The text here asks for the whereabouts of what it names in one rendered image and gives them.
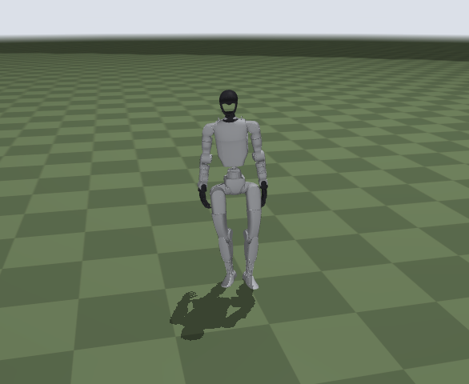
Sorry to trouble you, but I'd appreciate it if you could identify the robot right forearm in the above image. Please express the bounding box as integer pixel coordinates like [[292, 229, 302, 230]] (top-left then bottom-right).
[[198, 154, 210, 189]]

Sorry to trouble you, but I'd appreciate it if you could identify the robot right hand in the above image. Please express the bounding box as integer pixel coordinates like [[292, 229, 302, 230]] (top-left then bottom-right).
[[198, 184, 211, 209]]

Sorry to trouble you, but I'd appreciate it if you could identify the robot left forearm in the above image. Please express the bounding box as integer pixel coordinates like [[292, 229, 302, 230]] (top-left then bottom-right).
[[255, 152, 268, 186]]

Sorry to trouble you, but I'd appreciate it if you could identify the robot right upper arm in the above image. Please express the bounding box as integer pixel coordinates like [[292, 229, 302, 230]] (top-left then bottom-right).
[[202, 122, 215, 164]]

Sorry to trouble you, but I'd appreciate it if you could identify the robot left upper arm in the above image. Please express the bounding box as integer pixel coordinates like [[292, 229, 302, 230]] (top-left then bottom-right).
[[246, 121, 264, 162]]

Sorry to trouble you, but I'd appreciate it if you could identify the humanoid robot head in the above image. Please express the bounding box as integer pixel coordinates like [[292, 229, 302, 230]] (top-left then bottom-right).
[[219, 90, 238, 122]]

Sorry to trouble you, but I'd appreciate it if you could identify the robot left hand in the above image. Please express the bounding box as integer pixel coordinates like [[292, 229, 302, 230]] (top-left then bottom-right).
[[259, 181, 268, 207]]

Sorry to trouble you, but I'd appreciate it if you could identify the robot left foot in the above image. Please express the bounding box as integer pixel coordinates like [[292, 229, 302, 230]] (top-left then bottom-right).
[[243, 271, 259, 290]]

